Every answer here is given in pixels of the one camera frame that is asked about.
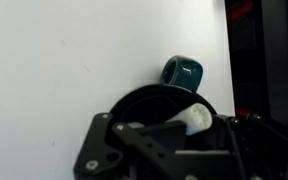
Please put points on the black robot mounting stand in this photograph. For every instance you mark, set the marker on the black robot mounting stand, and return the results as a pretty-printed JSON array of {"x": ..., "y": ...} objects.
[{"x": 267, "y": 60}]

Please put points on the white marker pen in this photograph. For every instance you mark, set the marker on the white marker pen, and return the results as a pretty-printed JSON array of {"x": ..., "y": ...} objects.
[{"x": 199, "y": 116}]

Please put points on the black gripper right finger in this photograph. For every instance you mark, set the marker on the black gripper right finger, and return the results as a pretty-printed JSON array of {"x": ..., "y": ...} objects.
[{"x": 267, "y": 150}]

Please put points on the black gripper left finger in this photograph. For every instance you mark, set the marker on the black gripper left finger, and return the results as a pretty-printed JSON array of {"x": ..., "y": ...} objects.
[{"x": 100, "y": 146}]

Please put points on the dark teal ceramic mug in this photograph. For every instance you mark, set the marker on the dark teal ceramic mug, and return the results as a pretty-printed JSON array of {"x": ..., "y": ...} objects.
[{"x": 182, "y": 71}]

